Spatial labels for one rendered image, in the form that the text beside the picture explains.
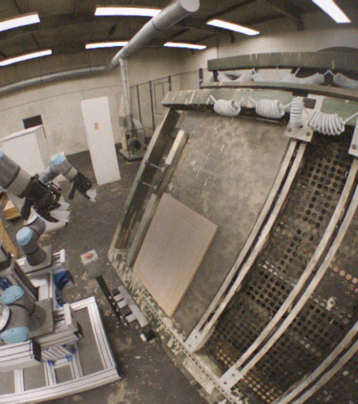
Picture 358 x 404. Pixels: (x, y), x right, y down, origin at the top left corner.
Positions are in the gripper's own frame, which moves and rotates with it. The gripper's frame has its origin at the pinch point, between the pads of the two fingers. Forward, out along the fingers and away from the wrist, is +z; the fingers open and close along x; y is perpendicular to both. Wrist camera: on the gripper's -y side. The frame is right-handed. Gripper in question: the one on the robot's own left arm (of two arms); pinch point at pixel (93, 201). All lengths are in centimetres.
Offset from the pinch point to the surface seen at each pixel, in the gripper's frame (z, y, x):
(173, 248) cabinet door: 32, 21, -42
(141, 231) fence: 30.6, 10.2, -15.4
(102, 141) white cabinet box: 48, 22, 356
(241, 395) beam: 53, 2, -117
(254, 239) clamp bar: 17, 48, -78
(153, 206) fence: 22.5, 26.8, -14.3
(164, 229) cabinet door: 28.8, 22.9, -29.8
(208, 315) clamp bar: 35, 15, -82
